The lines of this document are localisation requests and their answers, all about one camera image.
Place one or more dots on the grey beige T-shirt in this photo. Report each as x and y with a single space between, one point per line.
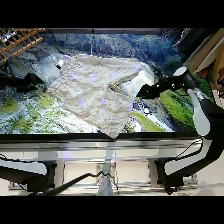
93 90

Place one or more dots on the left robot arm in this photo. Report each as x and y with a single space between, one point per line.
23 168

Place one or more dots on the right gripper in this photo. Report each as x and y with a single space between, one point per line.
149 91

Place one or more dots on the heap of clothes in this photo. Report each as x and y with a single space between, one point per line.
186 38

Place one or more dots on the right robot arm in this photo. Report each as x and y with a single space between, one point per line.
201 116

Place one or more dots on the brown wooden hanger rack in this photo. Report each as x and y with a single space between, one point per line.
18 41

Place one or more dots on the silver frame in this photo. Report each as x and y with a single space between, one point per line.
106 156

